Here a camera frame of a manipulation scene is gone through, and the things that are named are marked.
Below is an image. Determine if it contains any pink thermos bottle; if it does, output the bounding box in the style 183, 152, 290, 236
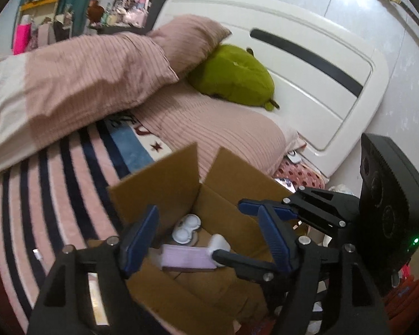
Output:
13, 15, 32, 55

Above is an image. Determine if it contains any yellow top desk shelf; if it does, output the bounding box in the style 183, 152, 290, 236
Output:
14, 0, 60, 32

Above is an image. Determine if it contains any white bed headboard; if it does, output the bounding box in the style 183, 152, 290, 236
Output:
155, 0, 389, 177

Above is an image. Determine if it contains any lilac cosmetic box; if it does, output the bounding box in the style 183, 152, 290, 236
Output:
159, 244, 217, 271

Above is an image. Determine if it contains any green plush cushion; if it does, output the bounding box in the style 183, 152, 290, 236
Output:
187, 44, 280, 111

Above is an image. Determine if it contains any brown cardboard box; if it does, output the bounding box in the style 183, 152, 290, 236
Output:
108, 144, 289, 334

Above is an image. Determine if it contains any pink sheet lower pillow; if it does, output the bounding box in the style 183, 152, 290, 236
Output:
132, 81, 304, 178

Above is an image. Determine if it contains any pink ribbed pillow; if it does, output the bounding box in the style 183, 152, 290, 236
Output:
148, 15, 232, 79

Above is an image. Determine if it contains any dark bookshelf with items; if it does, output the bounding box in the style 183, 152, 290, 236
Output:
86, 0, 166, 35

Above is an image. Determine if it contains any white small bottle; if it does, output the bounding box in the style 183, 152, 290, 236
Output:
206, 234, 231, 256

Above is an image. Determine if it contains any pink grey striped duvet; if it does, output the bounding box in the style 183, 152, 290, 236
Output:
0, 33, 178, 173

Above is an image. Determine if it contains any striped pink navy blanket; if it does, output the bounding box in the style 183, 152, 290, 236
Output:
0, 113, 170, 334

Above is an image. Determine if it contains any white contact lens case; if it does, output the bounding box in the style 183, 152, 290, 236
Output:
172, 214, 202, 246

